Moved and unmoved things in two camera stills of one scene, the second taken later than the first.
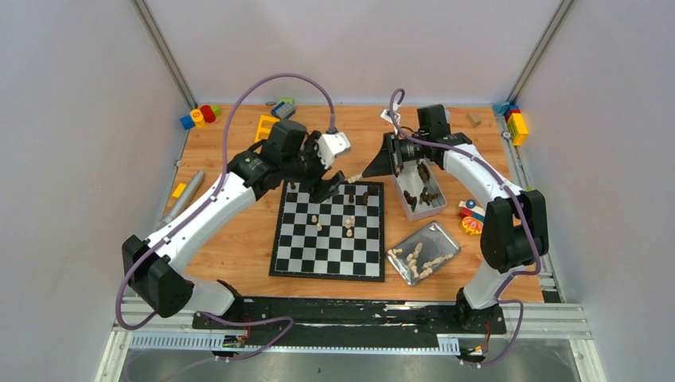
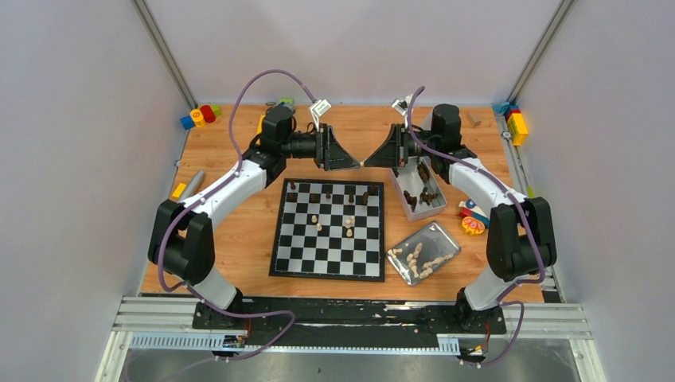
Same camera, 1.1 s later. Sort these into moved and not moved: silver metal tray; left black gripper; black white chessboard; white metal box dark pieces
Moved: left black gripper
Not moved: white metal box dark pieces; black white chessboard; silver metal tray
